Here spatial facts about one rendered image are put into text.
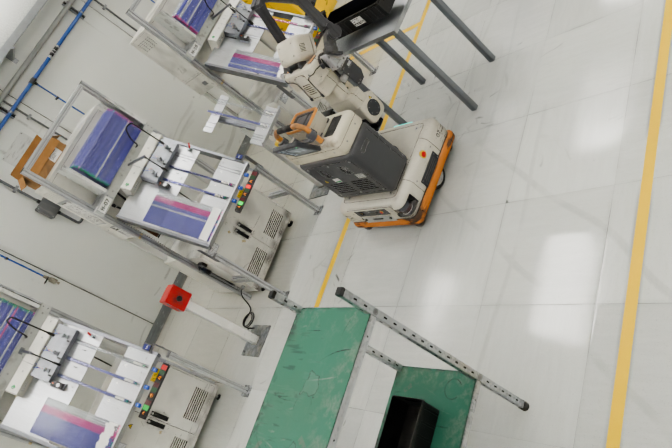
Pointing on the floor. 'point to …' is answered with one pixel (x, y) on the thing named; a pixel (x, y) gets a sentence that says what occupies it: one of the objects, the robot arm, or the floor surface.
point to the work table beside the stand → (383, 28)
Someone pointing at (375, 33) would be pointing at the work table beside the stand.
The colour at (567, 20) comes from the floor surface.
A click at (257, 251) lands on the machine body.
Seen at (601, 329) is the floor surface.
